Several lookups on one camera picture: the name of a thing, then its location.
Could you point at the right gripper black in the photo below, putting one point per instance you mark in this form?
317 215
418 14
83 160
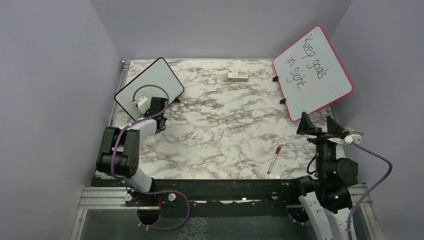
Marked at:
334 130

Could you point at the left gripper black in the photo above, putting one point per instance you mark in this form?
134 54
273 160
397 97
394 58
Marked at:
146 113

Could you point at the black framed small whiteboard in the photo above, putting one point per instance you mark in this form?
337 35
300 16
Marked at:
157 80

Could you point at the white marker pen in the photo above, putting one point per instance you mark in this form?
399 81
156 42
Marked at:
272 163

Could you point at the red marker cap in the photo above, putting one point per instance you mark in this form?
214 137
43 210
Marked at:
277 150

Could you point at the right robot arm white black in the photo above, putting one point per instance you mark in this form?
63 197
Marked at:
326 199

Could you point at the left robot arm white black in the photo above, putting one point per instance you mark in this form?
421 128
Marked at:
119 150

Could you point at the pink framed whiteboard with text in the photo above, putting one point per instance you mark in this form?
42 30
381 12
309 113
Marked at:
310 74

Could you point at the green white eraser box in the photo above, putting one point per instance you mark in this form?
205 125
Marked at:
237 76

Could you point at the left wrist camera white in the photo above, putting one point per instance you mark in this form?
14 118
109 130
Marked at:
142 103

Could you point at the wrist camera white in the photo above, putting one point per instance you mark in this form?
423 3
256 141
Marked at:
142 103
354 136

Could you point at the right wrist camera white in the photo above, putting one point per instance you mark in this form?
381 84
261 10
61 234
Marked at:
354 136

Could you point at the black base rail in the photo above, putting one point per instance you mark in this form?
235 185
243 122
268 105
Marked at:
208 198

